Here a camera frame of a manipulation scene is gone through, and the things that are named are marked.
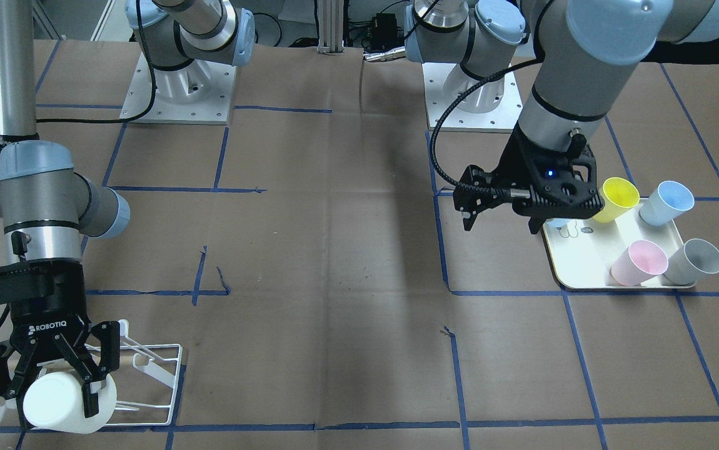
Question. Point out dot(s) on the cream plastic tray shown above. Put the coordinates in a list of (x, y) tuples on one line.
[(583, 250)]

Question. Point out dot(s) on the white plastic cup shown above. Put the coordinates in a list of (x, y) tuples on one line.
[(55, 401)]

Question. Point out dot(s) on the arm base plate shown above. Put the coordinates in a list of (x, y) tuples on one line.
[(201, 93), (495, 107)]

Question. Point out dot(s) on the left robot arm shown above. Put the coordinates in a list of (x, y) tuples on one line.
[(586, 51)]

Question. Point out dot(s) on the grey plastic cup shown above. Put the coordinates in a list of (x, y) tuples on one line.
[(693, 261)]

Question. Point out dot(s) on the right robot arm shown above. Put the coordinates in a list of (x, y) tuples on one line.
[(46, 206)]

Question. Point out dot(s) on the light blue plastic cup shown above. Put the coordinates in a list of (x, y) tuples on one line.
[(557, 222)]

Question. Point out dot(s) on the yellow plastic cup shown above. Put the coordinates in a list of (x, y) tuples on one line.
[(619, 196)]

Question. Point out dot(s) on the aluminium frame post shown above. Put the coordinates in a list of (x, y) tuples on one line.
[(331, 23)]

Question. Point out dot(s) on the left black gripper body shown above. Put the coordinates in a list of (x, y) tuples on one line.
[(514, 164)]

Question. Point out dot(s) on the white wire cup rack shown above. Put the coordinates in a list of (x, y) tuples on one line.
[(147, 384)]

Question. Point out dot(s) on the pink plastic cup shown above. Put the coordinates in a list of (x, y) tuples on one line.
[(641, 261)]

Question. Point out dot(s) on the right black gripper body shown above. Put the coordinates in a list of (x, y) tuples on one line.
[(53, 310)]

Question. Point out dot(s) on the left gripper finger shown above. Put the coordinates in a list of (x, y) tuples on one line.
[(469, 218), (535, 224)]

